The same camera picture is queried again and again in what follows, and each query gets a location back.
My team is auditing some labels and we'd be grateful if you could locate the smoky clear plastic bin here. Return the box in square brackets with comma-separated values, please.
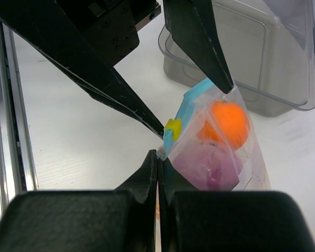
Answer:
[157, 0, 315, 118]

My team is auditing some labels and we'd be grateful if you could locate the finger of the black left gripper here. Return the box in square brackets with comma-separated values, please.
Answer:
[0, 1, 164, 138]
[163, 0, 234, 94]

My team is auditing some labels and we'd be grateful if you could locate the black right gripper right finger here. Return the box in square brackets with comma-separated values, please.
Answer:
[157, 160, 315, 251]

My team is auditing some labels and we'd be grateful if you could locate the clear zip top bag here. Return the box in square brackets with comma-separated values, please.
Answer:
[157, 79, 270, 191]

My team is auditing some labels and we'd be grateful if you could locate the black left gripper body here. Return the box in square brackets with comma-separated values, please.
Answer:
[56, 0, 161, 66]

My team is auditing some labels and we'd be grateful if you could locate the yellow zipper slider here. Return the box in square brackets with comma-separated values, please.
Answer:
[164, 118, 182, 141]

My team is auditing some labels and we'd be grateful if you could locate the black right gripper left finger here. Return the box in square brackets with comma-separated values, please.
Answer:
[0, 150, 158, 251]

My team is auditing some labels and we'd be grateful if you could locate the orange fake orange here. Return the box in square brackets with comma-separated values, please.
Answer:
[197, 101, 250, 150]

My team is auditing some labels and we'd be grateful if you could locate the purple fake onion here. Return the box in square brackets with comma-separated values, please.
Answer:
[172, 141, 243, 191]

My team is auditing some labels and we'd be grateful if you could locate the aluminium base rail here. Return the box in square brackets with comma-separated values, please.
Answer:
[0, 22, 38, 209]

